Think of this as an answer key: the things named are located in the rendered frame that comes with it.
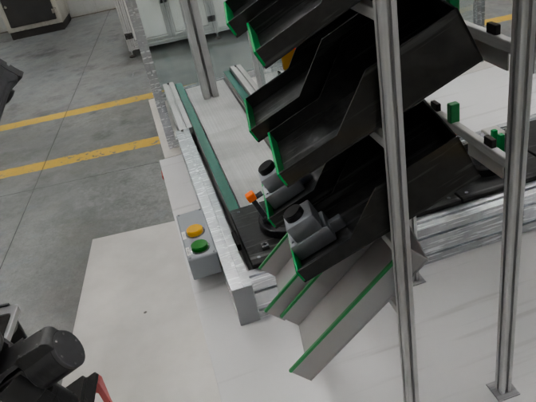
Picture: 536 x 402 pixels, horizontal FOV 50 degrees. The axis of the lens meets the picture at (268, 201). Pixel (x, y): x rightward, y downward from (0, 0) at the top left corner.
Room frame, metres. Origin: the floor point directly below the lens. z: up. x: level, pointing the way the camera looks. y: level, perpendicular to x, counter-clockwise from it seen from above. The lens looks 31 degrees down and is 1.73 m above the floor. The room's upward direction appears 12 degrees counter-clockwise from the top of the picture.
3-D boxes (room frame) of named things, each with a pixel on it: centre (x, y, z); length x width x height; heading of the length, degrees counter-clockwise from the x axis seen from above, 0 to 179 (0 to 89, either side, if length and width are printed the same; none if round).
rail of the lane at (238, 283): (1.38, 0.16, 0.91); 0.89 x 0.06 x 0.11; 9
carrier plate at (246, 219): (1.13, -0.04, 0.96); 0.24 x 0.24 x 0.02; 9
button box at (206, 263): (1.18, 0.19, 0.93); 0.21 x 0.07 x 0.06; 9
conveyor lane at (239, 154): (1.43, -0.01, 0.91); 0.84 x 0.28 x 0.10; 9
